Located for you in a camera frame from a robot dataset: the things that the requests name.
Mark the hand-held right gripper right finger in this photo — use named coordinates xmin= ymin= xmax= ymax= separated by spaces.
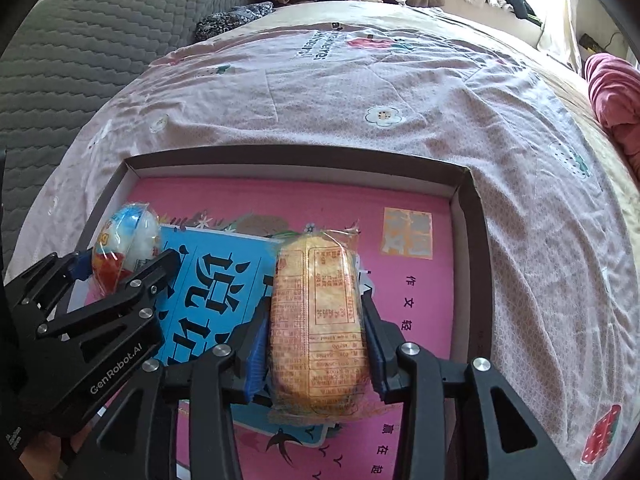
xmin=357 ymin=295 xmax=576 ymax=480

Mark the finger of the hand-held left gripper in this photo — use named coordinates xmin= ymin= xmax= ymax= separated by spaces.
xmin=36 ymin=249 xmax=182 ymax=342
xmin=4 ymin=251 xmax=95 ymax=322

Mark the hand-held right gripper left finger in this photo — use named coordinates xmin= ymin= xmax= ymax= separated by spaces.
xmin=75 ymin=300 xmax=273 ymax=480

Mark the egg-shaped toy candy packet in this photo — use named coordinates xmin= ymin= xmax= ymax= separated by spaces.
xmin=91 ymin=201 xmax=163 ymax=295

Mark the yellow cake snack packet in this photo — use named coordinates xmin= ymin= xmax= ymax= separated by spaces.
xmin=267 ymin=220 xmax=373 ymax=426

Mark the grey cardboard box tray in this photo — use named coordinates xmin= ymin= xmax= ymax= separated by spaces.
xmin=70 ymin=144 xmax=493 ymax=480

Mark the grey quilted headboard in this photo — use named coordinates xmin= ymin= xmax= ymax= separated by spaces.
xmin=0 ymin=0 xmax=251 ymax=261

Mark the pink printed bedsheet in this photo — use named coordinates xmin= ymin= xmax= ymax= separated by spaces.
xmin=5 ymin=0 xmax=640 ymax=480

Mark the dark patterned cloth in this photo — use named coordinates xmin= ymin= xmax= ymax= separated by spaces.
xmin=194 ymin=1 xmax=275 ymax=43

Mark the beige bed sheet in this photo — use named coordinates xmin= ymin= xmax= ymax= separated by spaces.
xmin=275 ymin=2 xmax=640 ymax=281

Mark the pink blanket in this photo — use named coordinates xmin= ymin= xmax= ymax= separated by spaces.
xmin=584 ymin=52 xmax=640 ymax=176

